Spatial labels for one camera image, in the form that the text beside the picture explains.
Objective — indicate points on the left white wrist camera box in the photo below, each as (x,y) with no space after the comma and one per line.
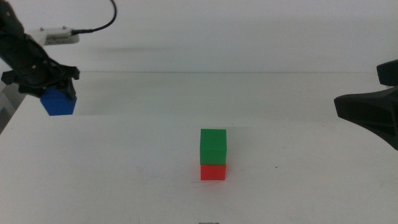
(59,37)

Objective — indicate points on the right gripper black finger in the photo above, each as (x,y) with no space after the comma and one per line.
(388,73)

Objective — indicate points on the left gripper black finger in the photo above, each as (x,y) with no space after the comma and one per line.
(69,90)
(29,91)

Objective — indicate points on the red cube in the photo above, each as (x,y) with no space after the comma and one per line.
(213,172)

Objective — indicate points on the left black Piper arm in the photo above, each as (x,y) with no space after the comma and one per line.
(7,18)

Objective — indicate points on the green cube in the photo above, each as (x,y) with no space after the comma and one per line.
(213,146)

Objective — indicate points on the blue cube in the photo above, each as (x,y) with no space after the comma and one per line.
(59,105)

